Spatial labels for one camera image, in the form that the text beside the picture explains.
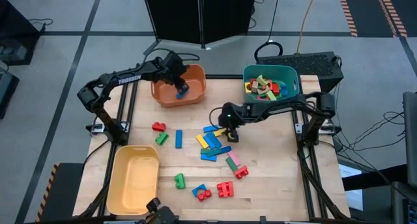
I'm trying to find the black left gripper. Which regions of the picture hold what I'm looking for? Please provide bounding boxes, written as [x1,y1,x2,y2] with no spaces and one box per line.
[156,51,190,93]

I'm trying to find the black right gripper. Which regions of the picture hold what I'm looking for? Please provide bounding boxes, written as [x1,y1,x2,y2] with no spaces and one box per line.
[218,102,250,143]

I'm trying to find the short blue wooden plank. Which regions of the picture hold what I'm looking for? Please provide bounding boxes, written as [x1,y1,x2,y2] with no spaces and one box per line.
[175,87,190,100]

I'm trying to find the orange plastic bin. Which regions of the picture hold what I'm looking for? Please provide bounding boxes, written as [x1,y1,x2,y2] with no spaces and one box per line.
[151,64,207,108]

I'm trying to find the pink wooden plank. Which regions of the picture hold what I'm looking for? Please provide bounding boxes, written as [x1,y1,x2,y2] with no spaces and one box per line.
[227,150,242,167]

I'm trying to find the teal wooden plank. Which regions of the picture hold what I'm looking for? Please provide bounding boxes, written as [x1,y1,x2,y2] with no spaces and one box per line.
[205,147,223,158]

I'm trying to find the dark green wooden plank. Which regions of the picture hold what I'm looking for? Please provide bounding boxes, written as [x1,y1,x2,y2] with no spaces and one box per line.
[225,156,239,173]

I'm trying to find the red two-stud plastic brick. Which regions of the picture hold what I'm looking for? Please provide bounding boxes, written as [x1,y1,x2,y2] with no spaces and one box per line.
[197,188,213,203]
[151,121,167,133]
[234,165,250,180]

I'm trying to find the red four-stud plastic brick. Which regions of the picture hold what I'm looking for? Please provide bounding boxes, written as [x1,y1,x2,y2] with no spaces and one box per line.
[216,181,235,198]

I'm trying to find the green two-stud plastic brick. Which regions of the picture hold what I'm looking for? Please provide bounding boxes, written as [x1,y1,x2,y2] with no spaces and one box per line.
[154,132,169,146]
[173,171,187,188]

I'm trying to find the blue arch block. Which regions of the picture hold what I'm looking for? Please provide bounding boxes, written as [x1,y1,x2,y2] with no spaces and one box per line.
[191,183,208,198]

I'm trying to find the black partition panel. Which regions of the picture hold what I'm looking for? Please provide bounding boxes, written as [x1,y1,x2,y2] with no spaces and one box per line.
[201,0,257,45]
[141,0,205,57]

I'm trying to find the teal plastic bin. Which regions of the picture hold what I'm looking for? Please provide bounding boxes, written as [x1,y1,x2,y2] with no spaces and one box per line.
[242,64,300,104]

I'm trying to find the black perforated equipment case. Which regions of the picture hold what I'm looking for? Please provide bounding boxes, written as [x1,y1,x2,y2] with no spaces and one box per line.
[255,51,345,94]

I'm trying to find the yellow plastic bin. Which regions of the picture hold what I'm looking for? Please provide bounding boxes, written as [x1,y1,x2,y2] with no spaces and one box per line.
[106,145,160,216]

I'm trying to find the black hazard-striped floor mat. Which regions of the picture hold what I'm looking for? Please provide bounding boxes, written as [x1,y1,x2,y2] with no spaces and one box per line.
[35,162,85,223]

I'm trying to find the black cabinet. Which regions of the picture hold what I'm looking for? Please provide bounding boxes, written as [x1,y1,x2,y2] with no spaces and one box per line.
[0,0,42,67]

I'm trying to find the black floor equipment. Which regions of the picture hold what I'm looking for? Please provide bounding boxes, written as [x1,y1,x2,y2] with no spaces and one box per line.
[0,67,20,119]

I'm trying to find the black looped cable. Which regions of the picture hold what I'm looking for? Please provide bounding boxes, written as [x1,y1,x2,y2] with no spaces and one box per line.
[253,0,284,64]

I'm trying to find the black camera device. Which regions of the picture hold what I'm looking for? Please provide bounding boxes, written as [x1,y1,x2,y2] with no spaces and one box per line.
[138,197,179,224]

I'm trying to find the yellow cable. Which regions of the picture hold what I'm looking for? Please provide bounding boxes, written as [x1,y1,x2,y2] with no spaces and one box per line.
[295,0,319,55]

